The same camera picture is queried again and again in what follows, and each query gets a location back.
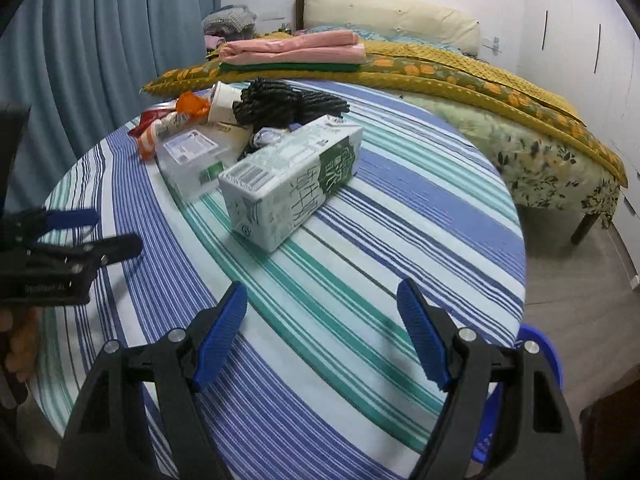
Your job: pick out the grey-blue curtain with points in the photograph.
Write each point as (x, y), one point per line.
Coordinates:
(100, 50)

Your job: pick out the bed with floral sheet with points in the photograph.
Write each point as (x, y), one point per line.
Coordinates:
(545, 165)

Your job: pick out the teal patterned pillow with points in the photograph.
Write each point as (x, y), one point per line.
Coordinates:
(325, 30)

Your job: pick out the white wardrobe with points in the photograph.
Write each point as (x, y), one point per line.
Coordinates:
(570, 20)

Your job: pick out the yellow dotted blanket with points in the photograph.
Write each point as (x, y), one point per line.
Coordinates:
(425, 51)

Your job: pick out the blue plastic basket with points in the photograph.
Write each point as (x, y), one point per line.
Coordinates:
(542, 345)

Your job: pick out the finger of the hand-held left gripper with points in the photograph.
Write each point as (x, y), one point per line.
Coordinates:
(120, 248)
(75, 218)

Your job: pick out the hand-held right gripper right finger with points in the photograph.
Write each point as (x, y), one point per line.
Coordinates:
(420, 335)

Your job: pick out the white wall fixture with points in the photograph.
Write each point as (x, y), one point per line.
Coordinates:
(494, 44)

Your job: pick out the green floral quilt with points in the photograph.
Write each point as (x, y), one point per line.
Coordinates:
(440, 72)

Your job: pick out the pink clothes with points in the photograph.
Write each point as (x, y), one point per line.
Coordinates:
(214, 42)

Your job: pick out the green and white milk carton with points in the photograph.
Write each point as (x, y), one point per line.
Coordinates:
(290, 175)

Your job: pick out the green folded cloth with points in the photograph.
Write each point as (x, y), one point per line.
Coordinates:
(300, 67)

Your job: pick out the cream headboard cushion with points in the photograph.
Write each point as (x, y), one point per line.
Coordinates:
(390, 15)

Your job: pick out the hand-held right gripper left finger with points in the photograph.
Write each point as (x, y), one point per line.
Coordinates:
(225, 335)

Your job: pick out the pink folded cloth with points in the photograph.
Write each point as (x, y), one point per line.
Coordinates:
(295, 46)

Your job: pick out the white and orange snack packet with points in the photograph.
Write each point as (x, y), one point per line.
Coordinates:
(160, 135)

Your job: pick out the crumpled clear plastic wrapper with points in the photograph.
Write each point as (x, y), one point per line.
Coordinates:
(265, 138)

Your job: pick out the crushed paper cup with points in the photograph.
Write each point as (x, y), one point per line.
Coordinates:
(222, 105)

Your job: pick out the grey clothes pile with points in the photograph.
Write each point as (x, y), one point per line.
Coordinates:
(230, 21)

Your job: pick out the clear plastic food container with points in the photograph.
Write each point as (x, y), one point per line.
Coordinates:
(185, 160)

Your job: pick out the person's left hand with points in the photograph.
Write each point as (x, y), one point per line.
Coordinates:
(20, 345)

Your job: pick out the blue striped tablecloth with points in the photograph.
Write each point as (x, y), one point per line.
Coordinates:
(350, 280)

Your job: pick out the orange plastic wrapper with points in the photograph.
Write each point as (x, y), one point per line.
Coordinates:
(194, 104)

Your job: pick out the black mesh bundle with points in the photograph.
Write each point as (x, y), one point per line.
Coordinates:
(280, 100)

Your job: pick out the red snack wrapper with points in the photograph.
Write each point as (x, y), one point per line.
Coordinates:
(144, 121)

